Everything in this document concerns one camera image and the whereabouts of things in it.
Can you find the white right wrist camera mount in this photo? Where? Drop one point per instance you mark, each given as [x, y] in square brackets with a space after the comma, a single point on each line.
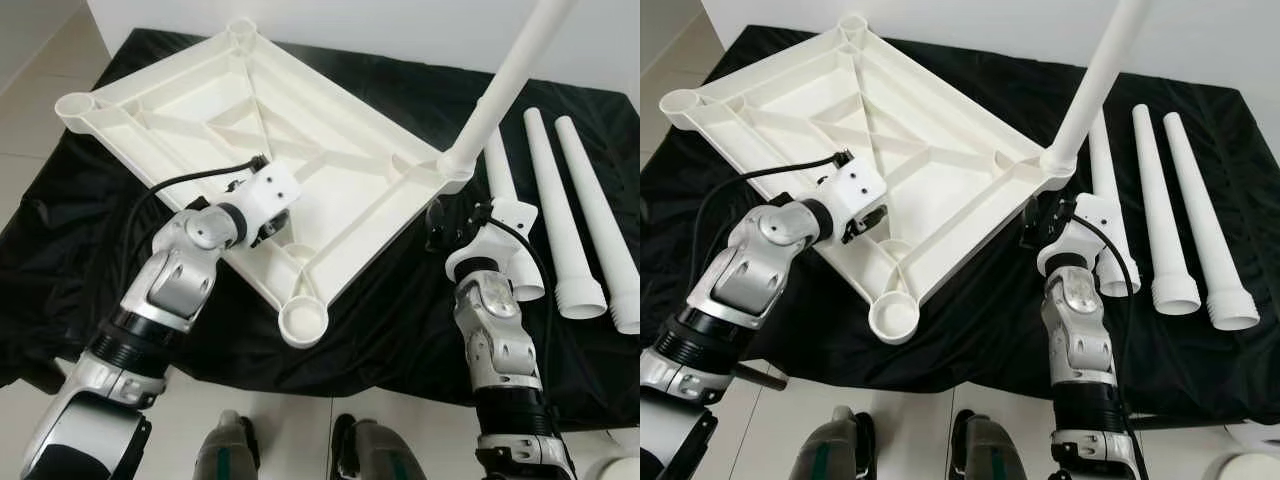
[515, 215]
[1090, 208]

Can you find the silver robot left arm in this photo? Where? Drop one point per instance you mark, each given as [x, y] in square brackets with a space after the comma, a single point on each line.
[750, 270]
[180, 270]

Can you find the grey robot right leg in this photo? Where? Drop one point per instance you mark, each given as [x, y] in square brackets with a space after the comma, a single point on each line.
[988, 450]
[375, 452]

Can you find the black table cloth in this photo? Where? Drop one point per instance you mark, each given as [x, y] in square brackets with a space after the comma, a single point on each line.
[1000, 300]
[400, 300]

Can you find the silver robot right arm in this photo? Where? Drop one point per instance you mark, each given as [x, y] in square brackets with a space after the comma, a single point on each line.
[1080, 330]
[495, 330]

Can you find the white plastic children table top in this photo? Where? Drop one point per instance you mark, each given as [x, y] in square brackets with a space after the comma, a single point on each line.
[330, 150]
[930, 150]

